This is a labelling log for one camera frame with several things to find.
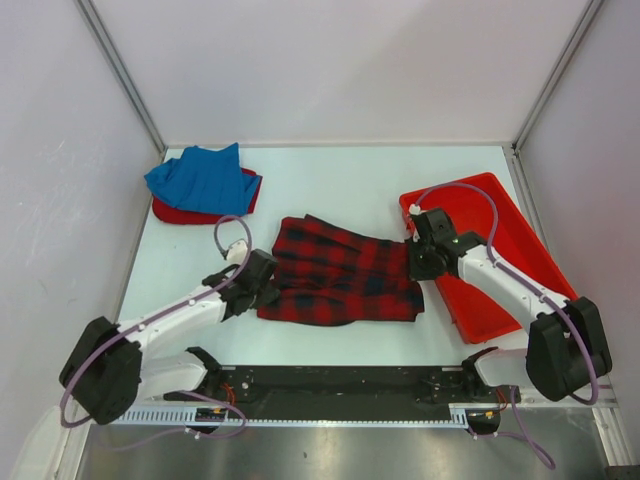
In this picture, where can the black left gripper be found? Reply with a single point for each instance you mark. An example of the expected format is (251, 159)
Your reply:
(268, 294)

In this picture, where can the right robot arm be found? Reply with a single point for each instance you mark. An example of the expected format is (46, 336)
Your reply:
(566, 348)

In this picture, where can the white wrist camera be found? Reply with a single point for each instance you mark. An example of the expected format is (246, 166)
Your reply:
(415, 210)
(237, 252)

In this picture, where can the red pleated skirt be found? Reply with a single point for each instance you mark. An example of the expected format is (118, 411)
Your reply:
(174, 216)

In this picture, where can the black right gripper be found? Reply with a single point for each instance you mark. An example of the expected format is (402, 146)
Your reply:
(416, 273)

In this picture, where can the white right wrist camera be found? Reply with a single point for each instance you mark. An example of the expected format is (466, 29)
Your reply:
(415, 210)

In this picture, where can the aluminium frame rail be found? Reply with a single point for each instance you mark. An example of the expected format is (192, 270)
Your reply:
(574, 433)

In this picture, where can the red black plaid skirt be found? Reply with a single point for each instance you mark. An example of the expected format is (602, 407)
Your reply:
(329, 276)

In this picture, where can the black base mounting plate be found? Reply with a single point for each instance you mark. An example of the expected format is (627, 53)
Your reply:
(355, 391)

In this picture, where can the blue skirt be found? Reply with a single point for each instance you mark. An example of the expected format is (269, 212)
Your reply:
(204, 181)

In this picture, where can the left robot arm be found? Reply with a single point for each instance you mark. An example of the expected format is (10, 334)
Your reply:
(115, 365)

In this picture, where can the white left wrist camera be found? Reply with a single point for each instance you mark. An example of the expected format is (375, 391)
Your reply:
(237, 252)

